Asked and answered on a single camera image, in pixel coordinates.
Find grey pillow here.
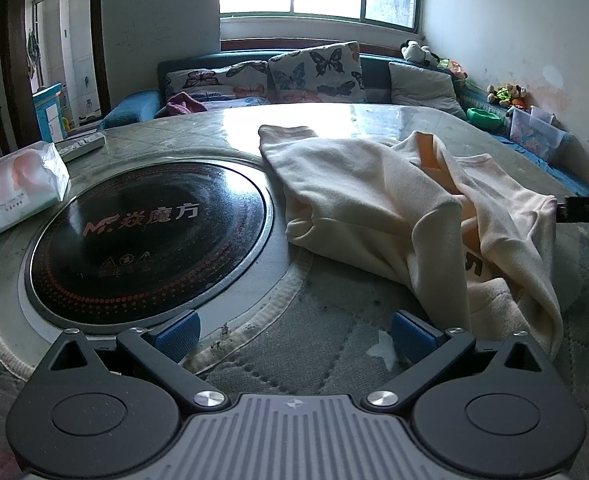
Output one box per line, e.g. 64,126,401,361
388,61,467,120

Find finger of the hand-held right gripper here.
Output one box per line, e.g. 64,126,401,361
557,193,589,224

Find wooden door frame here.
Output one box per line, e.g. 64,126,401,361
0,0,114,152

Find pink cloth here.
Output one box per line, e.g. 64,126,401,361
166,91,208,116

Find cream sweatshirt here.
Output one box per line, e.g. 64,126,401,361
258,124,564,361

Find dark hanging cloth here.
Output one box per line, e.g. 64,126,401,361
26,30,43,79

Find light blue box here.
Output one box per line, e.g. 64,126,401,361
32,84,68,142

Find grey remote control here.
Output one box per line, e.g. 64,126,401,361
54,132,106,162

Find blue sofa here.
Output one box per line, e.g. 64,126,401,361
98,50,589,197

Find round black induction cooktop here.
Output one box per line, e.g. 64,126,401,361
24,159,276,332

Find panda plush toy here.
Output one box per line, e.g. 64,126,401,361
400,40,441,67

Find square butterfly print pillow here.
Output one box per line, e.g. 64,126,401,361
267,41,366,106

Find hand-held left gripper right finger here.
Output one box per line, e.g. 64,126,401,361
362,309,558,412

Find colourful toy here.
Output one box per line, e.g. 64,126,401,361
438,57,468,81

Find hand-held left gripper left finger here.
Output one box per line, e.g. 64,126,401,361
32,309,230,412

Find green bowl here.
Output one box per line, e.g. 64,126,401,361
467,107,503,129

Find clear plastic storage box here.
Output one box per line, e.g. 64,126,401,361
508,106,570,162

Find pink white tissue pack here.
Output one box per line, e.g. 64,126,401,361
0,141,71,241

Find long butterfly print cushion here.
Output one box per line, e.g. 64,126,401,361
164,60,270,107

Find small plush toys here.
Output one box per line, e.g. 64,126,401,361
487,82,530,109

